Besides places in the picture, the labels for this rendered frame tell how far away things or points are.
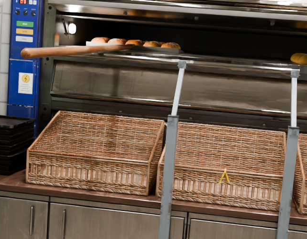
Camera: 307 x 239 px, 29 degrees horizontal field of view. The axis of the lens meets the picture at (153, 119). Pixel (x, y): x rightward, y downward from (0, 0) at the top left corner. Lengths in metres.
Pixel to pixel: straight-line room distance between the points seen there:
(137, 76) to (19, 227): 0.95
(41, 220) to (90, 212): 0.23
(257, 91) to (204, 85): 0.26
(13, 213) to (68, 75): 0.80
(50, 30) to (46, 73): 0.22
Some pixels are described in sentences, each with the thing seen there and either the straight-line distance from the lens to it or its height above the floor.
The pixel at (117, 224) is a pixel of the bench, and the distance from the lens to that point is 2.59.
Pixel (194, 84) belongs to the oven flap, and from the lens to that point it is 2.99.
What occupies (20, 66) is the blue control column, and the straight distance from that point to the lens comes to 3.14.
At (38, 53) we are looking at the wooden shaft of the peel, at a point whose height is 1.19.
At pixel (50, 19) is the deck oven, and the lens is 3.12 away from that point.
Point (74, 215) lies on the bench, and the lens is 2.62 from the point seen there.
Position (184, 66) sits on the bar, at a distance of 2.59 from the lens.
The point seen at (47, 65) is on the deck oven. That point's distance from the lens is 3.13.
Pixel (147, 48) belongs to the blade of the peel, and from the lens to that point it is 3.47.
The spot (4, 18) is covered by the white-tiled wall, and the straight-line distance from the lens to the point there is 3.20.
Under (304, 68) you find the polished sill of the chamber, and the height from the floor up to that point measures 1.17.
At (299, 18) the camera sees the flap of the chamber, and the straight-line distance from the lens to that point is 2.83.
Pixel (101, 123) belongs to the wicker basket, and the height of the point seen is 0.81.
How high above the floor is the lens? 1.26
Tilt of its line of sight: 8 degrees down
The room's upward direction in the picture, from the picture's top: 4 degrees clockwise
